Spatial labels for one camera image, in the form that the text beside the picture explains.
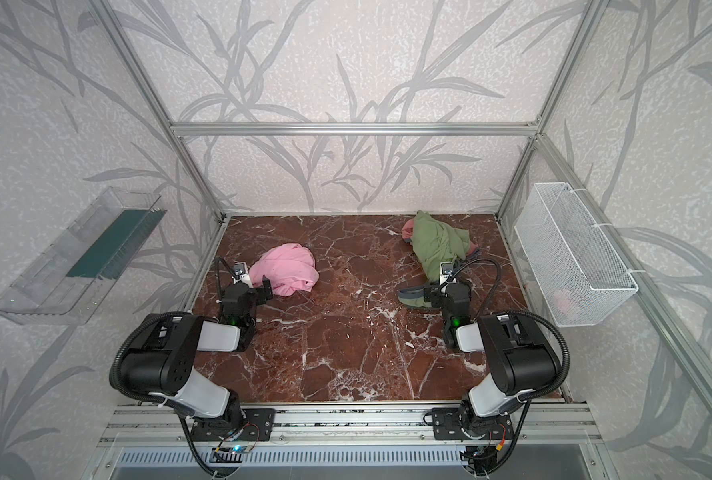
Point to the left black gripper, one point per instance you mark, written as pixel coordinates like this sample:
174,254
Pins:
255,289

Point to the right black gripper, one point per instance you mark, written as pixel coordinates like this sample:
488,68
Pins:
438,293

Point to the olive green cloth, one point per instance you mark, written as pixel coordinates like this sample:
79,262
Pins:
413,297

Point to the light pink cloth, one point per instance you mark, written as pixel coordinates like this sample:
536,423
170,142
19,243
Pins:
290,268

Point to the dusty red cloth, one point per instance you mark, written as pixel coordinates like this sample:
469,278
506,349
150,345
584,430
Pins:
435,239

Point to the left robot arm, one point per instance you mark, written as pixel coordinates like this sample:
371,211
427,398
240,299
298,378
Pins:
155,364

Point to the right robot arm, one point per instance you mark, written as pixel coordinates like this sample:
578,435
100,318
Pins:
526,355

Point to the pink item in basket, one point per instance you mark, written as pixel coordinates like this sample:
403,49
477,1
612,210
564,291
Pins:
565,303

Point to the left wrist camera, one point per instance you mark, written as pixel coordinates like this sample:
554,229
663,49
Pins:
240,274

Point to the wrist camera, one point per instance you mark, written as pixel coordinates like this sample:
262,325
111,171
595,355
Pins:
447,273
240,274

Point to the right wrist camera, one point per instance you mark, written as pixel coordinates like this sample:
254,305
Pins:
447,273

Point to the white wire mesh basket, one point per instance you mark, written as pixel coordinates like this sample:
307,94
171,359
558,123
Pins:
567,248

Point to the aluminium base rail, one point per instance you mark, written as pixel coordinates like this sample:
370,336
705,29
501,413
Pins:
349,424

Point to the clear plastic wall tray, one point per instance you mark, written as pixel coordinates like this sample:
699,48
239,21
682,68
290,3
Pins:
67,282

